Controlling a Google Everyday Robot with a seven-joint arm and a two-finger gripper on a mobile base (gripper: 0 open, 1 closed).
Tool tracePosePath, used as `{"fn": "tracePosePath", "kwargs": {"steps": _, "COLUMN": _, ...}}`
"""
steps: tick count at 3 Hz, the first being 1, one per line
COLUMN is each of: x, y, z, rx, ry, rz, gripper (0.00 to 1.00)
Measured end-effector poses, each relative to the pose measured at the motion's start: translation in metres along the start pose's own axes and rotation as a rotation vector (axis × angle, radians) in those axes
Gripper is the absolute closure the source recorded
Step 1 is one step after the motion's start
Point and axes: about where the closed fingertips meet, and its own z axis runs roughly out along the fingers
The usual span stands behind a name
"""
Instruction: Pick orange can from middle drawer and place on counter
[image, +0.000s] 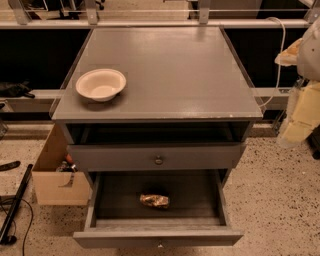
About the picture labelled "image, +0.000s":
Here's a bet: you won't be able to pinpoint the grey wooden drawer cabinet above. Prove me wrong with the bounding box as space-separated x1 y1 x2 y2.
49 25 264 188

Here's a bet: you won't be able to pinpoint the metal railing frame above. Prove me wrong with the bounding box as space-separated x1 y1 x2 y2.
0 0 320 29

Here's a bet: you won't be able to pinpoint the round metal drawer knob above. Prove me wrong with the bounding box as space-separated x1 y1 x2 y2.
154 156 163 165

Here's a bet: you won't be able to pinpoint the white paper bowl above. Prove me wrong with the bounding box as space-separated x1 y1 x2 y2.
76 69 126 102

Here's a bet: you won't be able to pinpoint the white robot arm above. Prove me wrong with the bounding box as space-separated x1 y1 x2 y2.
275 18 320 148

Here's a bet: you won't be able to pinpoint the open grey bottom drawer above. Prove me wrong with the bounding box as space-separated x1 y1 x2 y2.
73 170 243 248

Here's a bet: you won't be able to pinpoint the brown cardboard box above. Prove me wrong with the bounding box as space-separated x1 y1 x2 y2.
32 125 91 205

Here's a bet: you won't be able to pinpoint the items inside cardboard box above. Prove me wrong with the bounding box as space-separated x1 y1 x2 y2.
56 154 78 172

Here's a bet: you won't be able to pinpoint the white hanging cable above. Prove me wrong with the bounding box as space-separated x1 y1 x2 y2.
258 16 288 109

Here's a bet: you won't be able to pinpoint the orange patterned drink can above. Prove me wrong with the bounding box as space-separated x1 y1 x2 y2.
140 194 170 209

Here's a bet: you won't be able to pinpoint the closed grey upper drawer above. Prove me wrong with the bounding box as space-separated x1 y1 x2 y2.
67 144 245 172

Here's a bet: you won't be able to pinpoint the black bag on shelf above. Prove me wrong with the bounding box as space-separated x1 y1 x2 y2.
0 81 35 98

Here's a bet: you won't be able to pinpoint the black cable on floor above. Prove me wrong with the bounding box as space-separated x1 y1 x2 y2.
0 196 35 256

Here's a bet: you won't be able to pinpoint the black flat tool on floor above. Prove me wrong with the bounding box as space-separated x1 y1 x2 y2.
0 161 21 172

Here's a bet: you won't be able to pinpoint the black pole on floor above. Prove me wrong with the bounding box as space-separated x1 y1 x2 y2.
0 164 33 245

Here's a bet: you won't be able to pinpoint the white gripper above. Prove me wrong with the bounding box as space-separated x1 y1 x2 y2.
275 38 320 148

